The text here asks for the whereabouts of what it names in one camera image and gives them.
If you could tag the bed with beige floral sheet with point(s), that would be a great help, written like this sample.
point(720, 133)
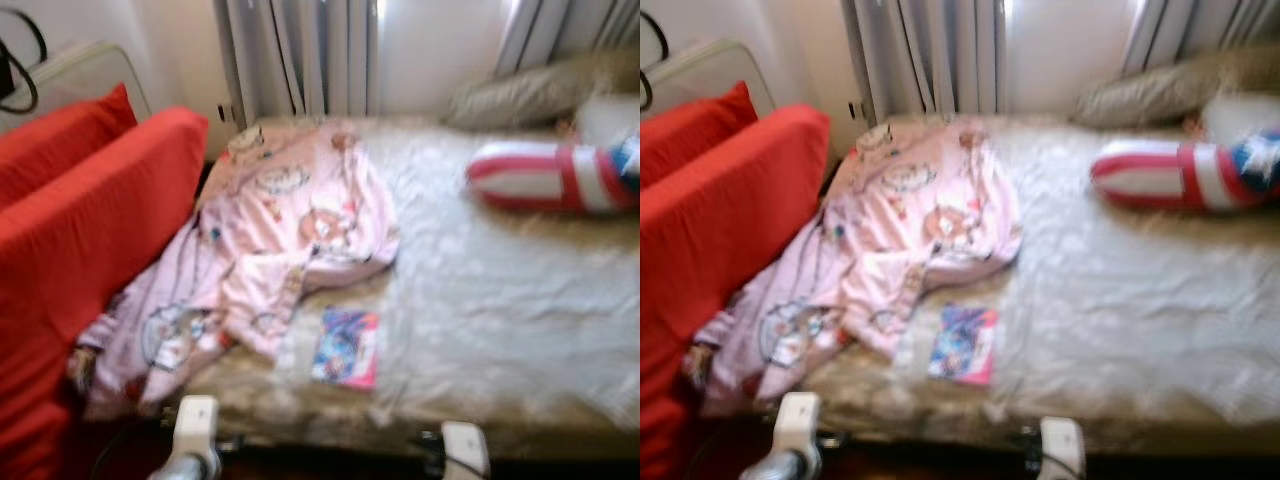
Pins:
point(1130, 300)
point(500, 300)

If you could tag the dark wall socket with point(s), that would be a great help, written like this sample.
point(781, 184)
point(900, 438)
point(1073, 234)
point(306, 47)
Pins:
point(228, 113)
point(857, 110)

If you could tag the red fabric cushion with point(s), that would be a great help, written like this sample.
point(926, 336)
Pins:
point(730, 220)
point(695, 130)
point(60, 140)
point(90, 230)

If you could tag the red white striped shield pillow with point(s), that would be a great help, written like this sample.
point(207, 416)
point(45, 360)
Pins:
point(1160, 175)
point(540, 178)

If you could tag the colourful comic book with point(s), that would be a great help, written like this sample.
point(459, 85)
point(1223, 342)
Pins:
point(345, 348)
point(962, 345)

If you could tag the grey pleated curtain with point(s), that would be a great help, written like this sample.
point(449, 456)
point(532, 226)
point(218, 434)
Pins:
point(570, 30)
point(925, 55)
point(1200, 30)
point(300, 55)

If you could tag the pink cartoon print blanket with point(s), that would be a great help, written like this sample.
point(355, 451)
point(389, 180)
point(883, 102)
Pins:
point(915, 220)
point(290, 220)

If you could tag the beige pillow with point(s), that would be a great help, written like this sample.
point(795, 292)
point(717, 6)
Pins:
point(1170, 90)
point(540, 95)

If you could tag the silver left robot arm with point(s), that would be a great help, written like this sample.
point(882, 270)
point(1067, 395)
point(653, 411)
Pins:
point(795, 468)
point(185, 470)

